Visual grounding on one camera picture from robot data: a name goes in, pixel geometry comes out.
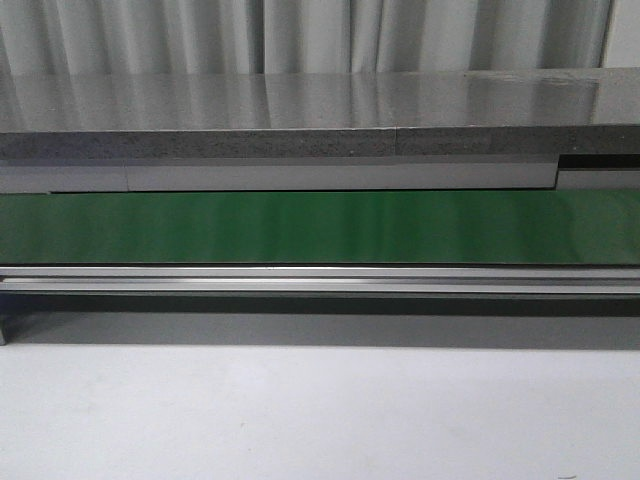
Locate grey panel under counter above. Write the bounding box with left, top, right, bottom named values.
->
left=1, top=154, right=639, bottom=193

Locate dark granite counter slab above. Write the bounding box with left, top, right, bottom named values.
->
left=1, top=68, right=639, bottom=159

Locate green conveyor belt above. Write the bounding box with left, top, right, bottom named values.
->
left=1, top=190, right=639, bottom=265

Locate white pleated curtain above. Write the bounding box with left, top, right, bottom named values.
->
left=1, top=1, right=639, bottom=75

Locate aluminium conveyor side rail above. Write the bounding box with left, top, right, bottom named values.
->
left=1, top=266, right=639, bottom=350

